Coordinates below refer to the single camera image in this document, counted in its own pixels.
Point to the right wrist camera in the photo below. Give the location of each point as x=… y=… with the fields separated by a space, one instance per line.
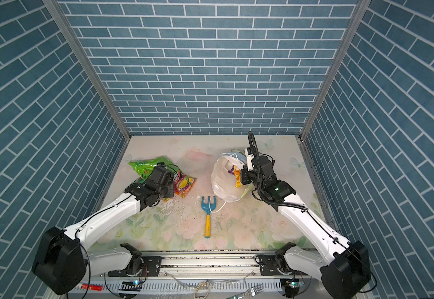
x=249 y=159

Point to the red handled tool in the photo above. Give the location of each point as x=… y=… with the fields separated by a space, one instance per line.
x=93 y=287

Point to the metal fork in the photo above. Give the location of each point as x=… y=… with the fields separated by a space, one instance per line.
x=250 y=292

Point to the illustrated paper gift bag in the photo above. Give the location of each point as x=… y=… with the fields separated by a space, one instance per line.
x=224 y=184

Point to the yellow corn chips packet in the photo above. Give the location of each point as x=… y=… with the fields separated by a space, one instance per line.
x=237 y=174

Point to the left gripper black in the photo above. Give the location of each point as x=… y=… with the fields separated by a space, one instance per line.
x=170 y=184

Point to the blue yellow toy rake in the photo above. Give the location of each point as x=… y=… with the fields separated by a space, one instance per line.
x=208 y=205

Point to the lemon fruit candy packet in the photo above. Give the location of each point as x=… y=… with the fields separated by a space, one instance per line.
x=182 y=184

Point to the teal red snack packet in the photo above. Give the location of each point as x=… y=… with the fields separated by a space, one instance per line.
x=139 y=181

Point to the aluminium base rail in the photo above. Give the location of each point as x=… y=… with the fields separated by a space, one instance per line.
x=221 y=265

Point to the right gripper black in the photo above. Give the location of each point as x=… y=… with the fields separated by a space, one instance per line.
x=244 y=178

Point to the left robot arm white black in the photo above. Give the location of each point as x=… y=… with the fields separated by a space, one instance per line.
x=63 y=261

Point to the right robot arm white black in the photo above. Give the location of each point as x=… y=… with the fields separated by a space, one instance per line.
x=342 y=266

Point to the green chips bag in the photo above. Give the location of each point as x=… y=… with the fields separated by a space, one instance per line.
x=144 y=167

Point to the white slotted cable duct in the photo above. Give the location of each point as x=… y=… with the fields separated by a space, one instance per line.
x=172 y=286

